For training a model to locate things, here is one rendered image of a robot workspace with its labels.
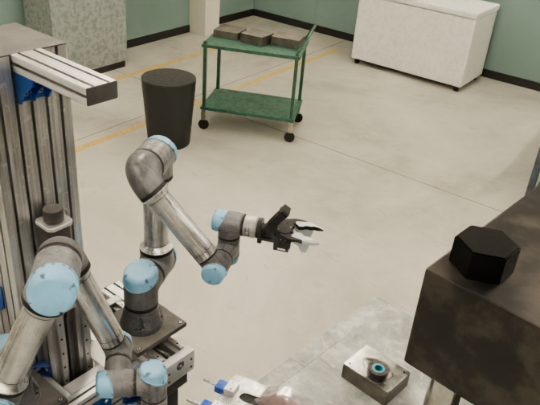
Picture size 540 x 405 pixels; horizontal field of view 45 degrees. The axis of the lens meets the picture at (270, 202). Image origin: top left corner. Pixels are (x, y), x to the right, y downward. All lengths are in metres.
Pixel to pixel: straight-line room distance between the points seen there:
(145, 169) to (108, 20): 5.72
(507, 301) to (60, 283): 1.02
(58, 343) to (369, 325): 1.28
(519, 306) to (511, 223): 0.24
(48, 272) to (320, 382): 1.26
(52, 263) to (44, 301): 0.09
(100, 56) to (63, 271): 6.15
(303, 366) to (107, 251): 2.30
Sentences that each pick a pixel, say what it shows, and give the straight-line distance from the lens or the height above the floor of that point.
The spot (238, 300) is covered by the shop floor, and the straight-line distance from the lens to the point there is 4.12.
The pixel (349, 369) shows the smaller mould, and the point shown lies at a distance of 2.51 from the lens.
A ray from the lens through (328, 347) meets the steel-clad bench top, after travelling 2.67.
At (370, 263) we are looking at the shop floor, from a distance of 4.61.
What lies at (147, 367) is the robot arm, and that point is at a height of 1.27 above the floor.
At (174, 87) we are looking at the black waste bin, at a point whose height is 0.61.
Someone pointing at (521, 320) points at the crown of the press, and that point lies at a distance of 1.01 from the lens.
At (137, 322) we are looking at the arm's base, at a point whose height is 1.09.
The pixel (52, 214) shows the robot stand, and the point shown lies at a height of 1.57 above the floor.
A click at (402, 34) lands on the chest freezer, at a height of 0.51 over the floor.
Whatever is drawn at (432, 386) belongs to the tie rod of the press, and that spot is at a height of 1.75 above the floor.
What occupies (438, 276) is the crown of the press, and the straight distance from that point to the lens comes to 1.05.
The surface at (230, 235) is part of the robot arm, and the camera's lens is 2.15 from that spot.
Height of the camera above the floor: 2.59
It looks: 30 degrees down
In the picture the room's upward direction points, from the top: 5 degrees clockwise
